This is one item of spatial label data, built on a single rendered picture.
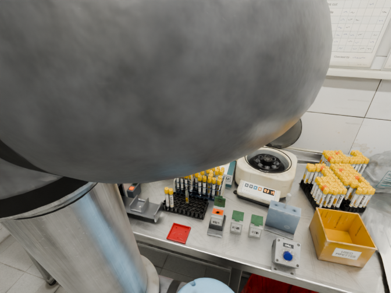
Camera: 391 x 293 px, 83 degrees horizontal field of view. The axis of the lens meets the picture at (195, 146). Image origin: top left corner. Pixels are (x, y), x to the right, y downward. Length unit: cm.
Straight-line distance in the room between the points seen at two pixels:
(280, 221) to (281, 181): 16
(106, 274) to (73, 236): 8
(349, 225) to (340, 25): 74
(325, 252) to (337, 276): 7
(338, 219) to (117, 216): 82
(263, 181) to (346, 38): 65
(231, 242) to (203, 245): 10
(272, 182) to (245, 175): 11
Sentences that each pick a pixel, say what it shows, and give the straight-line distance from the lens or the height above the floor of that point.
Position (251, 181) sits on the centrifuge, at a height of 94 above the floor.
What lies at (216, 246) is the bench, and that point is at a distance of 82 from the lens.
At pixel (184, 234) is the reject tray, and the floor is 88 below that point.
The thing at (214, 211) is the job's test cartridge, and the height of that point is 95.
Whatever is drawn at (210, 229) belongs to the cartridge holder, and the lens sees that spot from 84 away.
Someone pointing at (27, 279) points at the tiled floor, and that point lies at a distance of 208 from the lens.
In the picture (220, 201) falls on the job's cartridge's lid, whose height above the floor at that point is 97.
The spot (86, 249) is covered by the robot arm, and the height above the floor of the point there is 139.
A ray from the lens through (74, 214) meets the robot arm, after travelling 18.
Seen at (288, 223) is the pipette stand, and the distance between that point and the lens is 86.
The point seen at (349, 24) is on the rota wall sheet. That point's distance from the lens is 112.
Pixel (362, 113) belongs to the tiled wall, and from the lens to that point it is 125.
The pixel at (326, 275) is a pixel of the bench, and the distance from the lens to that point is 86.
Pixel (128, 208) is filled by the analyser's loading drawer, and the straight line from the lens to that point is 90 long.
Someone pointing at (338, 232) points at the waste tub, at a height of 88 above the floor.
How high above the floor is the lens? 155
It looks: 32 degrees down
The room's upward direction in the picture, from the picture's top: straight up
